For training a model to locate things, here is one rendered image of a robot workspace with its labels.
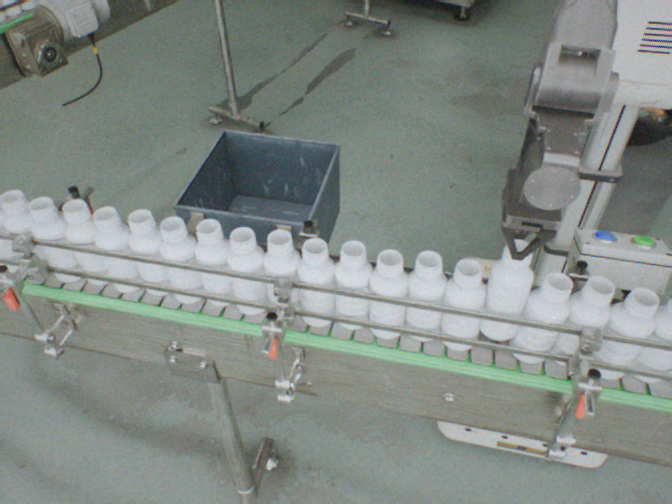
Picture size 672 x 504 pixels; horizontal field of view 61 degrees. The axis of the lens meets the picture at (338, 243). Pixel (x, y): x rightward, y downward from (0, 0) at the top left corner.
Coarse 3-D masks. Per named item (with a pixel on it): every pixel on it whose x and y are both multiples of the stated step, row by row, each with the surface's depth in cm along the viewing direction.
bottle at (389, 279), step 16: (384, 256) 85; (400, 256) 84; (384, 272) 83; (400, 272) 84; (384, 288) 85; (400, 288) 85; (384, 304) 86; (384, 320) 89; (400, 320) 90; (384, 336) 92
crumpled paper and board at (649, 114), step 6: (642, 108) 226; (648, 108) 227; (654, 108) 229; (660, 108) 229; (642, 114) 225; (648, 114) 224; (654, 114) 227; (660, 114) 228; (666, 114) 228; (648, 120) 222; (654, 120) 223; (660, 120) 228; (666, 120) 229
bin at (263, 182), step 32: (224, 160) 150; (256, 160) 151; (288, 160) 149; (320, 160) 147; (192, 192) 133; (224, 192) 153; (256, 192) 159; (288, 192) 157; (320, 192) 129; (192, 224) 124; (224, 224) 127; (256, 224) 124; (288, 224) 122; (320, 224) 134
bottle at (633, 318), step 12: (636, 288) 79; (624, 300) 80; (636, 300) 81; (648, 300) 79; (612, 312) 81; (624, 312) 80; (636, 312) 78; (648, 312) 77; (612, 324) 81; (624, 324) 79; (636, 324) 79; (648, 324) 79; (636, 336) 79; (648, 336) 80; (600, 348) 85; (612, 348) 82; (624, 348) 81; (636, 348) 81; (600, 360) 85; (612, 360) 84; (624, 360) 83; (612, 372) 85
